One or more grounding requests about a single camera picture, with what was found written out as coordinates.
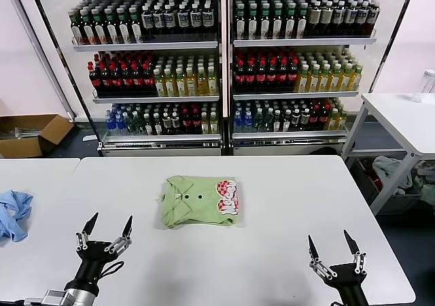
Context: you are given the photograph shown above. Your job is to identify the light green t-shirt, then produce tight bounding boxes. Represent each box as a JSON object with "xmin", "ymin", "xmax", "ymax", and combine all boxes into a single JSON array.
[{"xmin": 159, "ymin": 175, "xmax": 243, "ymax": 231}]

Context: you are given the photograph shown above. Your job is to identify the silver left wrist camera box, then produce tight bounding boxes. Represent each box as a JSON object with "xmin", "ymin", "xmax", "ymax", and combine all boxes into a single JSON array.
[{"xmin": 40, "ymin": 289, "xmax": 77, "ymax": 306}]

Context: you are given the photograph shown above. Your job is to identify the grey metal rods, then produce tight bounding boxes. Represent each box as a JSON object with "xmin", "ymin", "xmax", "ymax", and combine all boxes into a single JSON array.
[{"xmin": 0, "ymin": 126, "xmax": 41, "ymax": 140}]

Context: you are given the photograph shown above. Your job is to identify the dark bottle beige label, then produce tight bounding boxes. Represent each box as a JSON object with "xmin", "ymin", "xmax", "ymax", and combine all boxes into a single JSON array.
[
  {"xmin": 320, "ymin": 1, "xmax": 334, "ymax": 37},
  {"xmin": 308, "ymin": 2, "xmax": 321, "ymax": 37}
]

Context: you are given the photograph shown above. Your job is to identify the grey metal drinks shelf unit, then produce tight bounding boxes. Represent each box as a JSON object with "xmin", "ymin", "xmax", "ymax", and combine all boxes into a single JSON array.
[
  {"xmin": 226, "ymin": 0, "xmax": 419, "ymax": 157},
  {"xmin": 29, "ymin": 0, "xmax": 228, "ymax": 157}
]

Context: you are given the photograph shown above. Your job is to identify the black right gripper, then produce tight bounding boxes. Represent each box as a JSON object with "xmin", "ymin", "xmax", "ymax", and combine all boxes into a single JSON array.
[{"xmin": 307, "ymin": 229, "xmax": 370, "ymax": 306}]

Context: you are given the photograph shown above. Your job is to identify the dark grey storage crate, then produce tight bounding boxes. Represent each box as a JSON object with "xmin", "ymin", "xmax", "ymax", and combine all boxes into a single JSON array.
[{"xmin": 349, "ymin": 156, "xmax": 424, "ymax": 216}]

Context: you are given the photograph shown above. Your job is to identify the white side table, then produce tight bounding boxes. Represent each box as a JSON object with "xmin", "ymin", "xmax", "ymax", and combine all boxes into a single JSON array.
[{"xmin": 341, "ymin": 92, "xmax": 435, "ymax": 216}]

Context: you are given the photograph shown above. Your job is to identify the dark bottle blue-white label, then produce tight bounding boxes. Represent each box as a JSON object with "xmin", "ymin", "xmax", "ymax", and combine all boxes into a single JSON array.
[
  {"xmin": 163, "ymin": 3, "xmax": 177, "ymax": 37},
  {"xmin": 332, "ymin": 1, "xmax": 345, "ymax": 37},
  {"xmin": 367, "ymin": 0, "xmax": 381, "ymax": 36},
  {"xmin": 201, "ymin": 2, "xmax": 215, "ymax": 36},
  {"xmin": 344, "ymin": 1, "xmax": 357, "ymax": 37},
  {"xmin": 141, "ymin": 5, "xmax": 154, "ymax": 37},
  {"xmin": 176, "ymin": 3, "xmax": 190, "ymax": 37},
  {"xmin": 152, "ymin": 3, "xmax": 165, "ymax": 37},
  {"xmin": 189, "ymin": 2, "xmax": 203, "ymax": 36},
  {"xmin": 355, "ymin": 0, "xmax": 369, "ymax": 36}
]

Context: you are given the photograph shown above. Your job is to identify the crumpled blue cloth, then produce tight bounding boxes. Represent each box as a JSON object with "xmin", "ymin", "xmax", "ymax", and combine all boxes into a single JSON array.
[{"xmin": 0, "ymin": 189, "xmax": 34, "ymax": 243}]

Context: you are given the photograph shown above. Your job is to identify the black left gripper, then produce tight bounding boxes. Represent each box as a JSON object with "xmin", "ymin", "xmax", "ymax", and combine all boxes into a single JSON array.
[{"xmin": 65, "ymin": 211, "xmax": 134, "ymax": 294}]

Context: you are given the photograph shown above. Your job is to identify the grey wall post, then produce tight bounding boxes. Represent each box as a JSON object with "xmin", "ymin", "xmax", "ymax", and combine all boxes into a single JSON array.
[{"xmin": 8, "ymin": 0, "xmax": 75, "ymax": 120}]

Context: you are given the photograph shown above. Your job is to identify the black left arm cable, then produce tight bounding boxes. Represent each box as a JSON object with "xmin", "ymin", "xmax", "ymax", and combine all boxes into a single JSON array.
[{"xmin": 100, "ymin": 260, "xmax": 126, "ymax": 282}]

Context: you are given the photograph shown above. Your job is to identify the open cardboard box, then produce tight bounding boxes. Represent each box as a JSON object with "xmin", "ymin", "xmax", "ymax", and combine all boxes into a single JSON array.
[{"xmin": 0, "ymin": 114, "xmax": 75, "ymax": 159}]

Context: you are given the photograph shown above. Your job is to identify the crumpled pale green cloth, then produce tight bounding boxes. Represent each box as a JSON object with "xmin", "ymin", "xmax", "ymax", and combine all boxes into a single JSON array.
[{"xmin": 411, "ymin": 159, "xmax": 435, "ymax": 215}]

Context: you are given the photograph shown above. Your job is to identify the clear plastic jar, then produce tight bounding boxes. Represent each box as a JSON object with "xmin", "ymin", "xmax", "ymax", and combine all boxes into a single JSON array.
[{"xmin": 412, "ymin": 68, "xmax": 435, "ymax": 103}]

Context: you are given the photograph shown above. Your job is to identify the green-cap white-label tea bottle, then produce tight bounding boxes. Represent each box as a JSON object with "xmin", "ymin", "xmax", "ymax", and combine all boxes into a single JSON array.
[
  {"xmin": 271, "ymin": 3, "xmax": 284, "ymax": 40},
  {"xmin": 296, "ymin": 2, "xmax": 309, "ymax": 39},
  {"xmin": 258, "ymin": 3, "xmax": 272, "ymax": 41},
  {"xmin": 246, "ymin": 3, "xmax": 259, "ymax": 41},
  {"xmin": 116, "ymin": 7, "xmax": 131, "ymax": 44},
  {"xmin": 104, "ymin": 8, "xmax": 119, "ymax": 44},
  {"xmin": 80, "ymin": 10, "xmax": 95, "ymax": 45},
  {"xmin": 128, "ymin": 6, "xmax": 143, "ymax": 44},
  {"xmin": 69, "ymin": 10, "xmax": 84, "ymax": 45},
  {"xmin": 92, "ymin": 9, "xmax": 107, "ymax": 45},
  {"xmin": 283, "ymin": 2, "xmax": 297, "ymax": 40},
  {"xmin": 234, "ymin": 3, "xmax": 247, "ymax": 41}
]

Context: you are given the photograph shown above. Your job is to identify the crumpled grey cloth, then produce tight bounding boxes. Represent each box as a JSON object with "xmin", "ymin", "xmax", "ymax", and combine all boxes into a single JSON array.
[{"xmin": 371, "ymin": 155, "xmax": 414, "ymax": 190}]

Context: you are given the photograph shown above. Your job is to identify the crumpled red cloth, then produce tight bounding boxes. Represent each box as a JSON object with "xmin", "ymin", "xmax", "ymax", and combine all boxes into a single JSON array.
[{"xmin": 361, "ymin": 161, "xmax": 385, "ymax": 192}]

